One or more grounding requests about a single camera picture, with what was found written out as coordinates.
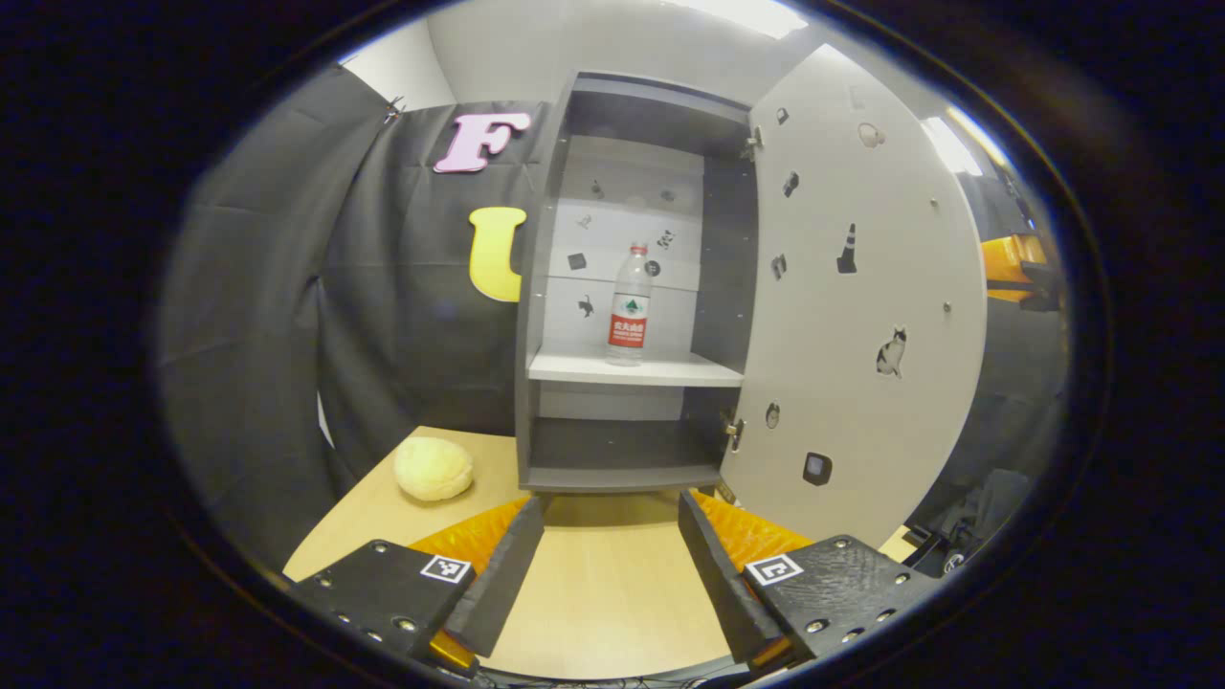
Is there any clear bottle with red label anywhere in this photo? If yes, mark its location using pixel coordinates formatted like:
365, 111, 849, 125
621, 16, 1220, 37
606, 242, 655, 367

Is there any long ceiling light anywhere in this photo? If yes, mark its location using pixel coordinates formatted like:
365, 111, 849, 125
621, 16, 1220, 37
670, 0, 811, 40

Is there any short ceiling light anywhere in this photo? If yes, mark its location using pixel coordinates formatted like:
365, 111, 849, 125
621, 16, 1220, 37
923, 115, 985, 179

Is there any black backdrop cloth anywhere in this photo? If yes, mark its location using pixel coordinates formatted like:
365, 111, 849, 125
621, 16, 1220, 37
158, 65, 1071, 575

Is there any dark grey cabinet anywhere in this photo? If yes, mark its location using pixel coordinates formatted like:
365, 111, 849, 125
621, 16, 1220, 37
515, 71, 759, 495

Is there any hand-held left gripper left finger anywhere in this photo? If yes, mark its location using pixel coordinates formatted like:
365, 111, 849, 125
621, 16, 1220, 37
287, 494, 547, 673

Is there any white cabinet shelf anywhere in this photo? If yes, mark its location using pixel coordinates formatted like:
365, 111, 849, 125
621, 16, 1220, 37
527, 346, 746, 389

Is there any light grey cabinet door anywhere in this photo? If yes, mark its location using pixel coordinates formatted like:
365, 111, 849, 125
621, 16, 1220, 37
718, 42, 989, 550

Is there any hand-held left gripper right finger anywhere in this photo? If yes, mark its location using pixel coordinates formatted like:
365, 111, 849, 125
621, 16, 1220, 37
677, 489, 945, 679

